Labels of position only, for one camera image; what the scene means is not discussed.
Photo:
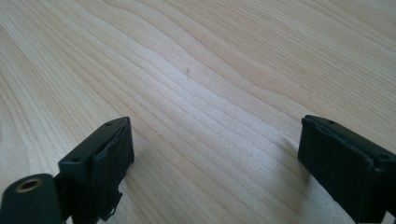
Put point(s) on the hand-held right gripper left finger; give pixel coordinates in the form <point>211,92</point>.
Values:
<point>96,168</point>

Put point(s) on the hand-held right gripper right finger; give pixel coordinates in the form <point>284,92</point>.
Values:
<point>342,165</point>

